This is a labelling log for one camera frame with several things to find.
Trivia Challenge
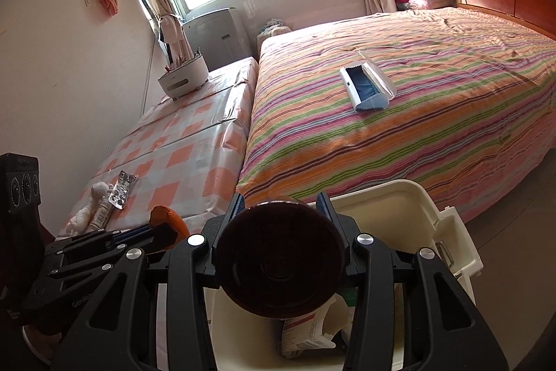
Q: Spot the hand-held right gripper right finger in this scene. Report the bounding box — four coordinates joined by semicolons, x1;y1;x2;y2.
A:
316;191;509;371

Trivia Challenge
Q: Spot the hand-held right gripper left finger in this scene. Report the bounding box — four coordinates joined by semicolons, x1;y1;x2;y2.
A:
51;192;246;371

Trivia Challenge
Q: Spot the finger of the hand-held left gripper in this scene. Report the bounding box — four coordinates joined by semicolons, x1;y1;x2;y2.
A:
46;222;180;264
24;251;130;313

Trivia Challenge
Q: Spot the orange plastic packet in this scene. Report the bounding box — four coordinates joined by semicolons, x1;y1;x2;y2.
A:
150;205;190;245

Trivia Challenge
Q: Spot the brown glass bottle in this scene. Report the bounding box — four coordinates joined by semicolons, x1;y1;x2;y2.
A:
216;197;348;318

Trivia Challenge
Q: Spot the white plastic bin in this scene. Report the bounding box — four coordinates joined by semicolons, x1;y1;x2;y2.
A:
156;179;484;371

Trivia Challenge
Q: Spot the white medicine box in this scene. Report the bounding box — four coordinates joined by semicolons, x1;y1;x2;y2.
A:
281;301;344;356

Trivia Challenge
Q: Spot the white ointment tube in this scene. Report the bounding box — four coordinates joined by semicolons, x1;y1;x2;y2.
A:
84;197;114;232

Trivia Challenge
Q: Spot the silver blister pack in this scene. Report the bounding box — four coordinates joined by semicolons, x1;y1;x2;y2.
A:
114;170;140;191
108;186;131;210

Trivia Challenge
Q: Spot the orange checked plastic tablecloth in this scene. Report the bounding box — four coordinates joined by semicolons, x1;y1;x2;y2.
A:
56;57;260;371

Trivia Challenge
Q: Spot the bed with striped cover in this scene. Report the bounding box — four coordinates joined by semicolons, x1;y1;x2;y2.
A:
238;6;556;224

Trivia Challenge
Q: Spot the open blue white case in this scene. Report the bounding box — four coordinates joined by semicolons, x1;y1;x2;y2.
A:
339;60;398;113

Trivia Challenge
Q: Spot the white desktop organizer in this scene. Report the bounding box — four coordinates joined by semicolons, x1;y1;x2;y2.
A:
157;47;210;100

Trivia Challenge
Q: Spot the grey air cooler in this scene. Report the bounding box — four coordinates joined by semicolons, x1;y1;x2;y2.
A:
181;7;255;70

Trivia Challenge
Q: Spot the patterned cloth bundle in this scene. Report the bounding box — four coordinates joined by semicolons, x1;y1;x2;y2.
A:
256;18;293;46

